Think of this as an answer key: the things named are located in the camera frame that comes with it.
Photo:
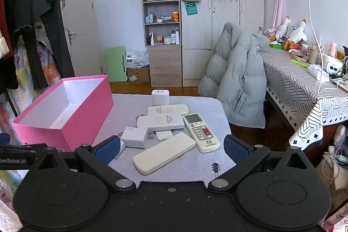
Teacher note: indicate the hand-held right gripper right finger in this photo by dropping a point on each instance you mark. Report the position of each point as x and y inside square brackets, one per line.
[235, 149]

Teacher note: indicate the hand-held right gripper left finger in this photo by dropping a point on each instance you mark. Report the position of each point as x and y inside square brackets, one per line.
[108, 149]

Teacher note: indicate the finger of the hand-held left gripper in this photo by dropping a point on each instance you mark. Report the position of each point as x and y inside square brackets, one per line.
[19, 147]

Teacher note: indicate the cream remote control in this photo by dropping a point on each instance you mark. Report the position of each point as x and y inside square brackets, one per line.
[202, 139]

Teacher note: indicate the pink cardboard box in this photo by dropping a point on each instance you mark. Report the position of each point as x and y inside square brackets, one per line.
[78, 123]

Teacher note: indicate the white power bank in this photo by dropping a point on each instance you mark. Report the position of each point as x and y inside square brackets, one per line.
[160, 122]

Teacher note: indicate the white rounded plug charger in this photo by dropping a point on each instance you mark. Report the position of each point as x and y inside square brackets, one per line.
[160, 98]

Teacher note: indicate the white boxy plug charger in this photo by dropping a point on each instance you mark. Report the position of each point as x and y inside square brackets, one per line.
[134, 137]

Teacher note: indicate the silver keyring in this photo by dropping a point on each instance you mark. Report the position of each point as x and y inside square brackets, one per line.
[136, 117]

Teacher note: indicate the small white card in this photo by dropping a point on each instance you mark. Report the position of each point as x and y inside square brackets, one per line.
[164, 135]

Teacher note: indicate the grey down jacket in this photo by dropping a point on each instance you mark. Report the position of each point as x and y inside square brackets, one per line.
[239, 79]

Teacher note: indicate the brown cardboard box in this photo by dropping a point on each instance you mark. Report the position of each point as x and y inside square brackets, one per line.
[138, 75]

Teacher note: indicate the floral quilt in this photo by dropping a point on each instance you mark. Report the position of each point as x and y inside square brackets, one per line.
[46, 71]

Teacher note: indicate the patterned white tablecloth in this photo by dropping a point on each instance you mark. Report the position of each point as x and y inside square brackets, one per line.
[291, 90]

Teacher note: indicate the green folding table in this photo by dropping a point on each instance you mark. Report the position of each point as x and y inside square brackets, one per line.
[115, 63]

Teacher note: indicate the stack of white packs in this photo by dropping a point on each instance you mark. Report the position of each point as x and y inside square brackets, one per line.
[137, 58]

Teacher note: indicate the wooden bookshelf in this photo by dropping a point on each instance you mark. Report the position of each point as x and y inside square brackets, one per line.
[164, 66]

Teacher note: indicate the white tissue box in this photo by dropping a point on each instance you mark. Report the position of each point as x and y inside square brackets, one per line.
[317, 72]

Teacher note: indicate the white goose plush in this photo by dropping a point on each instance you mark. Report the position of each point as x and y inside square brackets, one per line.
[284, 29]
[297, 35]

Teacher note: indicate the black hanging garment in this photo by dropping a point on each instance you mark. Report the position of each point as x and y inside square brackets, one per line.
[21, 17]

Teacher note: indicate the white desk device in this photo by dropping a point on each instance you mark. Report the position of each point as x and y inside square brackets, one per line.
[333, 63]

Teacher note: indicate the dark red garment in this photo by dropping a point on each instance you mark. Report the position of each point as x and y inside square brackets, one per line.
[4, 17]

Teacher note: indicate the light wooden wardrobe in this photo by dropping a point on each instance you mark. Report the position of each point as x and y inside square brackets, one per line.
[225, 17]

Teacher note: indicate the white door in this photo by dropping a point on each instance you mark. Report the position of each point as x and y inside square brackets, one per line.
[81, 17]

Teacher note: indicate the orange bottle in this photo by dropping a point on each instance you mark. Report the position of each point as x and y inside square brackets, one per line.
[176, 16]

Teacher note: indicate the teal tag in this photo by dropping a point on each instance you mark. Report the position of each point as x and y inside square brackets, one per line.
[190, 7]

